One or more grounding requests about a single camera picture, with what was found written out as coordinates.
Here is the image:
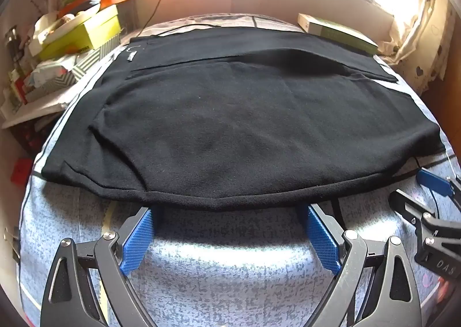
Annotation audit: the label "white side table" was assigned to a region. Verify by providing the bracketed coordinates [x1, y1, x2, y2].
[1, 85, 77, 129]

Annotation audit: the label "white fruit bowl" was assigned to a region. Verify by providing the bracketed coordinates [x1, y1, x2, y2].
[33, 6, 99, 42]

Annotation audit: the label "green white flat box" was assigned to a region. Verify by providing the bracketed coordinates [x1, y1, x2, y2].
[298, 13, 378, 55]

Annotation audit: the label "grey white striped box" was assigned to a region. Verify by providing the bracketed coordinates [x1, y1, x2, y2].
[25, 34, 120, 103]

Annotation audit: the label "blue checked bed sheet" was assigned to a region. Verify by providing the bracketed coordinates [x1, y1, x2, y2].
[19, 14, 461, 327]

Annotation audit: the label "black pants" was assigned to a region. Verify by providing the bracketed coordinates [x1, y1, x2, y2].
[42, 27, 444, 210]

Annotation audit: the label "cream patterned curtain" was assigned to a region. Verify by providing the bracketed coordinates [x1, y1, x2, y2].
[377, 0, 456, 94]

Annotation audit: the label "black charging cable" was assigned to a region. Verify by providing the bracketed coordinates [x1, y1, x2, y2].
[138, 0, 220, 37]

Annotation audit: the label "lime green shoe box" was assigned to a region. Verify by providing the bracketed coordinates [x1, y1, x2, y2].
[38, 5, 121, 61]

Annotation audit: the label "wet wipes pack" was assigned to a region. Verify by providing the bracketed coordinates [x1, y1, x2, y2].
[31, 55, 77, 88]

